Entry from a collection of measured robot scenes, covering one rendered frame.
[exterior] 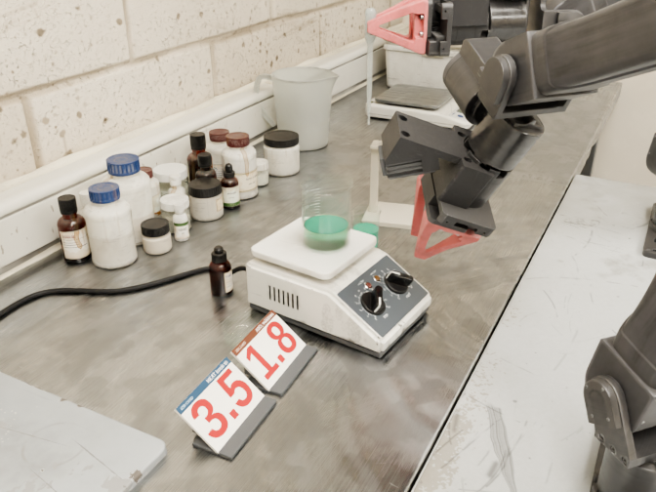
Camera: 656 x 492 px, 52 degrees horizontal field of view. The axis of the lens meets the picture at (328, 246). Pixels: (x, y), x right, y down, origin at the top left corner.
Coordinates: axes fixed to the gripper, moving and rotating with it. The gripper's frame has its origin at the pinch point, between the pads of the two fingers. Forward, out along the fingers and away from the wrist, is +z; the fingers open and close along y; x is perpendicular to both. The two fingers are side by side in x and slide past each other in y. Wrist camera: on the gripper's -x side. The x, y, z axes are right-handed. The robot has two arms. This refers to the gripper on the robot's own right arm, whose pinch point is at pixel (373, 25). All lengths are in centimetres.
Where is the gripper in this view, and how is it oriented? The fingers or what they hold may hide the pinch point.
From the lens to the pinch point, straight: 92.2
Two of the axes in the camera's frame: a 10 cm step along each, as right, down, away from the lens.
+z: -10.0, 0.6, -0.6
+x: 0.2, 8.8, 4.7
